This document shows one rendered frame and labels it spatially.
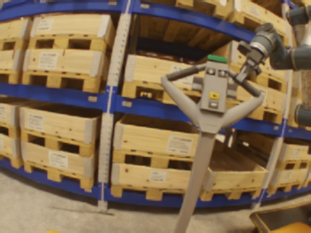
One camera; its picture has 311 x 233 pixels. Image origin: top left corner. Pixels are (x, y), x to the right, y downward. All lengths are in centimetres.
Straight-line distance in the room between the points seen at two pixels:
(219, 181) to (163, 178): 56
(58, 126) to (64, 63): 55
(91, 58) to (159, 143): 89
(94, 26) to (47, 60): 52
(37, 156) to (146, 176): 108
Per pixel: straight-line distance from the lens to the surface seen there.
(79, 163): 151
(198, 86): 62
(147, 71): 128
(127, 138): 131
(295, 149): 234
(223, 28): 166
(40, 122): 160
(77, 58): 141
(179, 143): 135
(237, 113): 63
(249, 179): 189
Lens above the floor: 121
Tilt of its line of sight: 7 degrees down
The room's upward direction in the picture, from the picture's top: 9 degrees clockwise
